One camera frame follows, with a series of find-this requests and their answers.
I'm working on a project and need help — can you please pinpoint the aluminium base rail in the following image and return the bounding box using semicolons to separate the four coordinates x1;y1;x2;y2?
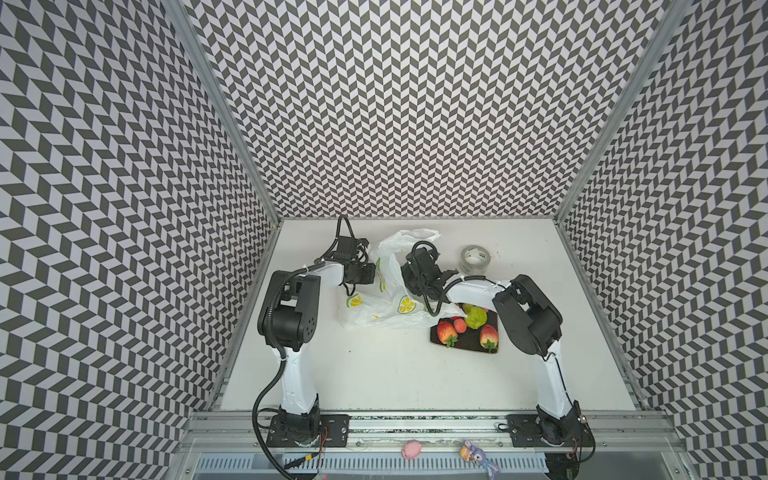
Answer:
177;410;684;453

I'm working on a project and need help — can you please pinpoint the clear packing tape roll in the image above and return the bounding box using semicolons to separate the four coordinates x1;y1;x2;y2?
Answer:
459;245;492;275

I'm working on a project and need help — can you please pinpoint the aluminium corner post right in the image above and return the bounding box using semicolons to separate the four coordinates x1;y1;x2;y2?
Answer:
554;0;693;226

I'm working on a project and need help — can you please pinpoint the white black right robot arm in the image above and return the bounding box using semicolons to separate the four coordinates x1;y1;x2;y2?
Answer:
401;241;584;446

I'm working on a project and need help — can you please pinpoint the small red fake apple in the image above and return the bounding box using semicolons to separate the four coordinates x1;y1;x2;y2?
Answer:
452;317;467;334

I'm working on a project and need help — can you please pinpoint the purple octopus toy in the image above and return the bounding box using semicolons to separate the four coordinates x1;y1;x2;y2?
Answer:
459;440;500;480

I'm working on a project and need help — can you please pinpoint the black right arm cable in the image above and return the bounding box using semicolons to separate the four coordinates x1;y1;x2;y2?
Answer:
405;241;499;318

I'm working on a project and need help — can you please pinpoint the pink toy on rail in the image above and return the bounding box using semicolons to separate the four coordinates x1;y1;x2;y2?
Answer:
401;440;423;460

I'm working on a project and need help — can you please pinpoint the white lemon-print plastic bag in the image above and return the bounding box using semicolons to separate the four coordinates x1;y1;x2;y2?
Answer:
339;228;440;329

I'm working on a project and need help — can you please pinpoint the green fake pear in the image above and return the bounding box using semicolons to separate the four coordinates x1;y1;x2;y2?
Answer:
462;303;488;330

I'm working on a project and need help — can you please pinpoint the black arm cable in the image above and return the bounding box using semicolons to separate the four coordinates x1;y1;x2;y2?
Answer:
251;214;361;480
405;241;499;318

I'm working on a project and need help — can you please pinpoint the aluminium corner post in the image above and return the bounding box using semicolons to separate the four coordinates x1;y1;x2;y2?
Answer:
554;0;693;226
162;0;280;225

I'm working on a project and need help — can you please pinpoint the aluminium corner post left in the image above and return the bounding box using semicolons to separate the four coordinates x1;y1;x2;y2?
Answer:
162;0;280;225

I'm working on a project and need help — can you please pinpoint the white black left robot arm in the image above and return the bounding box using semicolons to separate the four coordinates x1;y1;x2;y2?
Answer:
254;261;376;447

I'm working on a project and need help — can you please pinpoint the red fake strawberry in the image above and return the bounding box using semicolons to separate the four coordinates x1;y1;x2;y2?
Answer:
479;324;499;353

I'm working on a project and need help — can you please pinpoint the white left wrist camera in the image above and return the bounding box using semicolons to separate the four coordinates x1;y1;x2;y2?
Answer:
331;236;369;263

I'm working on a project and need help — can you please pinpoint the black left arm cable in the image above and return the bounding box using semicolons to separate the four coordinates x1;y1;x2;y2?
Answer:
251;214;361;480

